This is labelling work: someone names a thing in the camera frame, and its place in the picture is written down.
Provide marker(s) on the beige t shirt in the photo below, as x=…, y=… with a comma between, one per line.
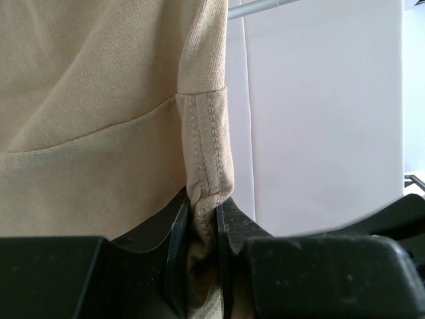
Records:
x=108, y=110

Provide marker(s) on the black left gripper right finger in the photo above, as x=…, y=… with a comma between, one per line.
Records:
x=324, y=275

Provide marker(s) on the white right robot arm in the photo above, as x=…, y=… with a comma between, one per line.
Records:
x=402, y=221

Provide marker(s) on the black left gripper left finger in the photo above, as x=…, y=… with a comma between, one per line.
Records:
x=141, y=274

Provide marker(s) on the white metal clothes rack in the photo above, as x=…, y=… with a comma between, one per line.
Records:
x=255, y=7

